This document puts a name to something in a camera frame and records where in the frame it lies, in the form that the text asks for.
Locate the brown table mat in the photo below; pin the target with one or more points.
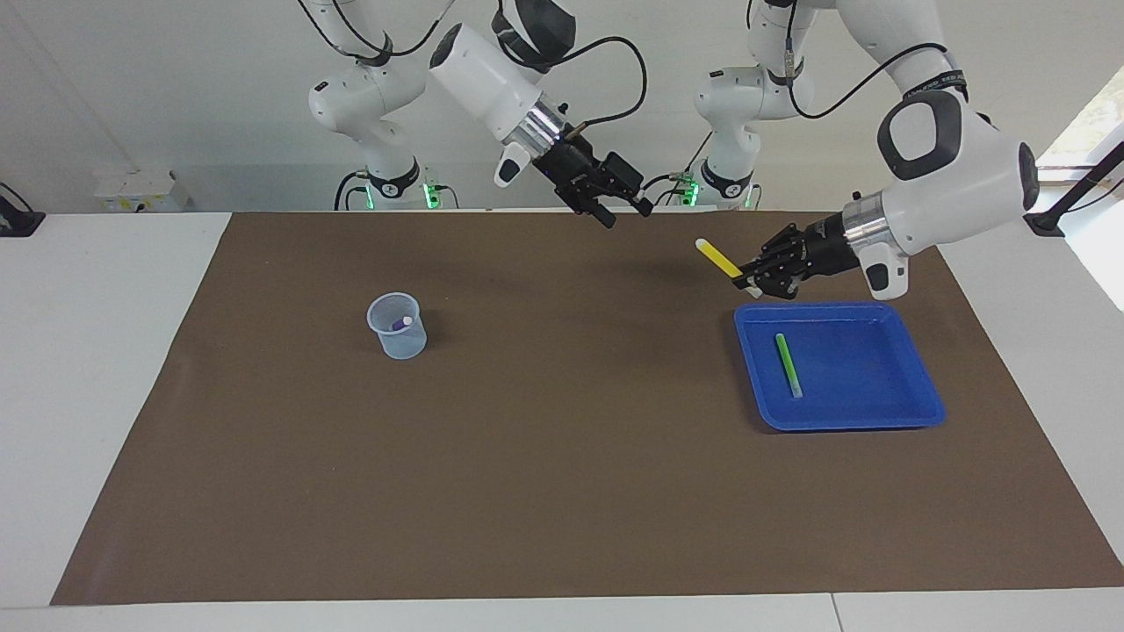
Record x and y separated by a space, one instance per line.
562 491

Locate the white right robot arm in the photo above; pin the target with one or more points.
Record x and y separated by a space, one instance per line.
483 75

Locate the black table clamp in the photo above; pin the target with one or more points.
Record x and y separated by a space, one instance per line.
18 219

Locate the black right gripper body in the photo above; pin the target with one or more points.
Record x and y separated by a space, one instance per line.
571 167

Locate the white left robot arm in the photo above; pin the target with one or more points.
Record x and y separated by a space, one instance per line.
957 175

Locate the yellow pen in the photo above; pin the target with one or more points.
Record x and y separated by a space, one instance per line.
716 256

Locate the green pen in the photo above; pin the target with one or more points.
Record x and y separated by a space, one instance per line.
788 364

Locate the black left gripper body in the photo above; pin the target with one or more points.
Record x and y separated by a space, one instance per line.
830 248

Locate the translucent plastic cup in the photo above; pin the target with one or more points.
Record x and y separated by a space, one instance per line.
404 344

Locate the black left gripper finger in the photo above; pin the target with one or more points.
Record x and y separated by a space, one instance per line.
781 281
781 247

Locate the purple pen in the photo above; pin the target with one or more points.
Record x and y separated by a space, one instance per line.
400 324

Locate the blue plastic tray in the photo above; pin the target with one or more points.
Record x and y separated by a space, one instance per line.
887 395

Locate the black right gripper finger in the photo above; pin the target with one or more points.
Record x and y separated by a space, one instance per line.
595 204
625 180

